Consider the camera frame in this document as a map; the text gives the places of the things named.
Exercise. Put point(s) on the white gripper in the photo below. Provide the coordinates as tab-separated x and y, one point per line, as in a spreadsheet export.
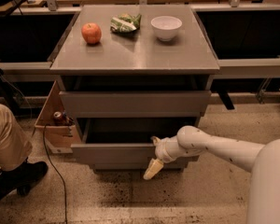
161	152

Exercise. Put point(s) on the grey drawer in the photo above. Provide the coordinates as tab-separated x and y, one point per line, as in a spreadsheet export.
134	104
123	140
136	166

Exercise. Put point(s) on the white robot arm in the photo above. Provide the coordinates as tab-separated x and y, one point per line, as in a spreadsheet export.
261	161

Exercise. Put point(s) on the grey bottom drawer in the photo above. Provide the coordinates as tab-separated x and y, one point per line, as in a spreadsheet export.
136	166

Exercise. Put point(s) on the grey drawer cabinet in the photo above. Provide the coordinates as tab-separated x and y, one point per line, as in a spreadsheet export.
135	82

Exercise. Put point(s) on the grey top drawer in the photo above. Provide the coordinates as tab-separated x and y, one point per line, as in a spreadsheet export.
134	104

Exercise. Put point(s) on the wooden box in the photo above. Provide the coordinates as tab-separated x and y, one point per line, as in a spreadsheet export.
58	138

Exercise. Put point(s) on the red soda can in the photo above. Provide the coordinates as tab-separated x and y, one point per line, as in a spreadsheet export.
58	118

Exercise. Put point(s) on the white bowl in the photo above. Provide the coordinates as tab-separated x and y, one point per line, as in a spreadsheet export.
166	28

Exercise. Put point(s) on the green chip bag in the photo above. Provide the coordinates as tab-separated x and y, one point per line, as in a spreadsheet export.
125	23

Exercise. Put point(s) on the red apple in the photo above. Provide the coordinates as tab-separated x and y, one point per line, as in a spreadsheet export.
91	32

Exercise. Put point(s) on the black shoe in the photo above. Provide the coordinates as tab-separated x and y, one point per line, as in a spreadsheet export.
24	175

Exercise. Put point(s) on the person leg beige trousers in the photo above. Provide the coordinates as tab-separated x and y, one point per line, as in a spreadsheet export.
15	147

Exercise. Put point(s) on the grey metal rail frame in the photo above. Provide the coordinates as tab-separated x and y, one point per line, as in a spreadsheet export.
252	66

